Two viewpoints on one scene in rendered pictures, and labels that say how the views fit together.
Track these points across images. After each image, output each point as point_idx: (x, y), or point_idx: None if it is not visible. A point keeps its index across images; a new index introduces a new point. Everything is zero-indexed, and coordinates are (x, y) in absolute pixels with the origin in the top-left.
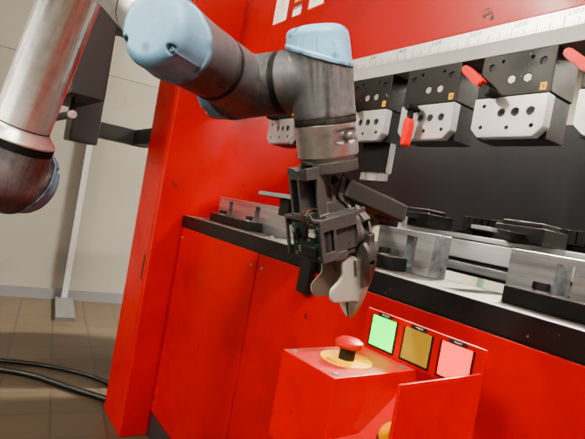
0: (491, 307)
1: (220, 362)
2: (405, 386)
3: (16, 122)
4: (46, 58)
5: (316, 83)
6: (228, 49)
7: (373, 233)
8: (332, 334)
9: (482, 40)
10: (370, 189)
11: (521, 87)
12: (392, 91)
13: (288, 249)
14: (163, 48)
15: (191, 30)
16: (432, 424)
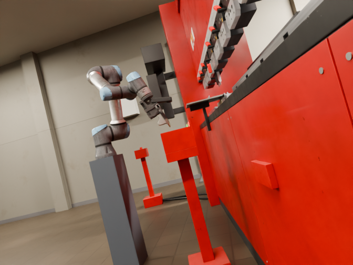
0: (217, 109)
1: (215, 166)
2: (161, 133)
3: (114, 119)
4: (113, 104)
5: (132, 85)
6: (115, 89)
7: (159, 106)
8: (215, 139)
9: (208, 31)
10: (157, 98)
11: (215, 40)
12: (208, 56)
13: (150, 118)
14: (103, 97)
15: (105, 91)
16: (176, 140)
